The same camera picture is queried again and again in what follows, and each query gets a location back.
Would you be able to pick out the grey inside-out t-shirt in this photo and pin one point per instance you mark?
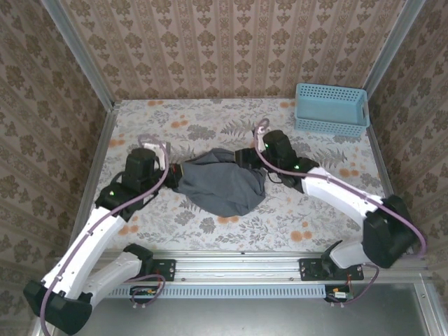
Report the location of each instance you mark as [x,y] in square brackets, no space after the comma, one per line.
[220,185]

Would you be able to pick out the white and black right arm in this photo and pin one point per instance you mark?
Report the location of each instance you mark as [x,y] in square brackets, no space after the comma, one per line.
[336,190]

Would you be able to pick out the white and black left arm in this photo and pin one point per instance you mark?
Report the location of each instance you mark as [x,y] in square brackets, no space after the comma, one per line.
[91,238]

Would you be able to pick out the light blue perforated plastic basket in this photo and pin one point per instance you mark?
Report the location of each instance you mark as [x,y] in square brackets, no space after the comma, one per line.
[329,112]

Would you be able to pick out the floral printed table cover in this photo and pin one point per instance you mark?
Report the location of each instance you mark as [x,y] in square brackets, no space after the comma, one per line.
[217,119]

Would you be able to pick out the small circuit board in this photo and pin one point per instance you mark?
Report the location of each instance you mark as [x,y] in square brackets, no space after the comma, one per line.
[337,294]
[143,291]

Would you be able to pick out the grey metal front panel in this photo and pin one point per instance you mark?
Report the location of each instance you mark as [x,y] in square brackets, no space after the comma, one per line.
[245,316]

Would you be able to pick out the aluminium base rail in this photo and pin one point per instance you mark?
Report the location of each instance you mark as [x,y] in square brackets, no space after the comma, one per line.
[238,266]

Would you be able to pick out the aluminium frame post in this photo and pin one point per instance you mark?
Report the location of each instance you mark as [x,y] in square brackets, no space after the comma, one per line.
[77,52]
[393,45]

